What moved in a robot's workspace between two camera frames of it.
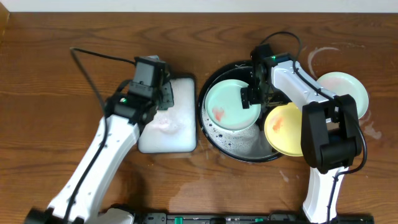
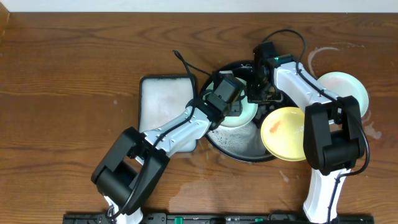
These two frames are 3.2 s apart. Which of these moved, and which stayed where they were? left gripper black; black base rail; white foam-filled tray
Moved: left gripper black
Stayed: black base rail; white foam-filled tray
